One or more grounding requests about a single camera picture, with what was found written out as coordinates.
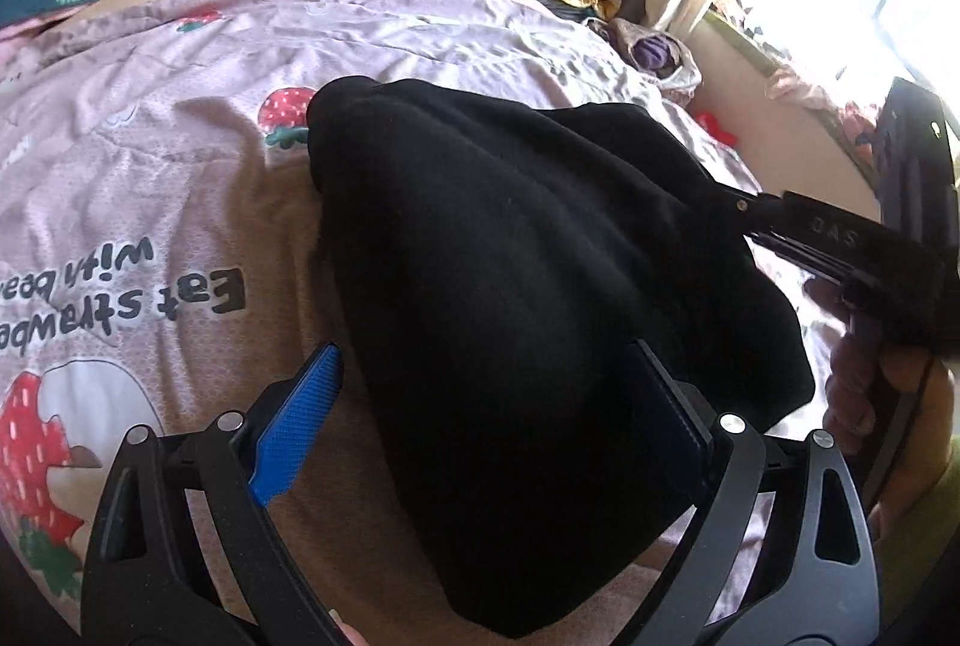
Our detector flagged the black sweatshirt with orange cuffs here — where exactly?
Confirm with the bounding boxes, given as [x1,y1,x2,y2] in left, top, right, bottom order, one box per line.
[308,77,815,638]

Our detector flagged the green sleeve forearm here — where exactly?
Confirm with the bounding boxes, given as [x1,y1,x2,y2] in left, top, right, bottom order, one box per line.
[874,437,960,626]

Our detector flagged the clothes on window sill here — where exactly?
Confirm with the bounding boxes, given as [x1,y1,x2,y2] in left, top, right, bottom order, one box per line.
[704,0,895,169]

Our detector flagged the person's right hand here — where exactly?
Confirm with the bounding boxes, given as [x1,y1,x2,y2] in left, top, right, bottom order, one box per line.
[800,277,960,528]

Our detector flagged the lilac strawberry print duvet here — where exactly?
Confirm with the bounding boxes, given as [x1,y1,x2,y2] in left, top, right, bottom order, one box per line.
[2,0,757,644]

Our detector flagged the red plastic bag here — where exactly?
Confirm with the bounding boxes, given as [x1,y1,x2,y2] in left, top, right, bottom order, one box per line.
[695,112,739,149]

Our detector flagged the floral bag with purple cloth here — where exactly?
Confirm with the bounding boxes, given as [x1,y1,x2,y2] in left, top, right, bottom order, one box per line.
[607,17,703,107]

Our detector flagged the pink quilt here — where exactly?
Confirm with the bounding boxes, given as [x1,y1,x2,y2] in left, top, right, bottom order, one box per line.
[0,8,80,66]

